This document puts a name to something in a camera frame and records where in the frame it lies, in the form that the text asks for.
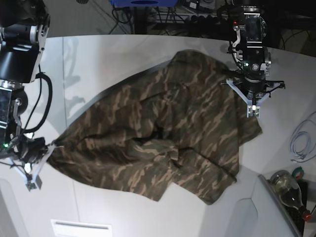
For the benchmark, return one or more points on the camouflage t-shirt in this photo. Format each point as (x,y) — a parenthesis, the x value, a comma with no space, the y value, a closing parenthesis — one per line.
(177,125)

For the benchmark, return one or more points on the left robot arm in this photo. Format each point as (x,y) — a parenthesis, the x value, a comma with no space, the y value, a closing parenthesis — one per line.
(245,21)

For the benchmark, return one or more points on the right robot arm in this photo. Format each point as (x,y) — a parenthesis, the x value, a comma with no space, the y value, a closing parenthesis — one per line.
(24,26)

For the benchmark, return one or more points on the green tape roll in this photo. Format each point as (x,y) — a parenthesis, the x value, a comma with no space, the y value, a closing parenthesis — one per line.
(298,173)

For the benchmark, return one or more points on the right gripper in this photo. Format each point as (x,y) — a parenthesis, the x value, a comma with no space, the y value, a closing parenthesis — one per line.
(21,153)

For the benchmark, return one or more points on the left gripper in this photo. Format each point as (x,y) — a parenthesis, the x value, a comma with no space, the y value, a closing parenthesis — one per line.
(250,82)

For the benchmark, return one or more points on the black power strip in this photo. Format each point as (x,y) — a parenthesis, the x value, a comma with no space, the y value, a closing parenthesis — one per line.
(203,19)

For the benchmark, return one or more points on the white label plate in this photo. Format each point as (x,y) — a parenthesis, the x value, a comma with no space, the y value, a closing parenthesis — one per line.
(80,229)

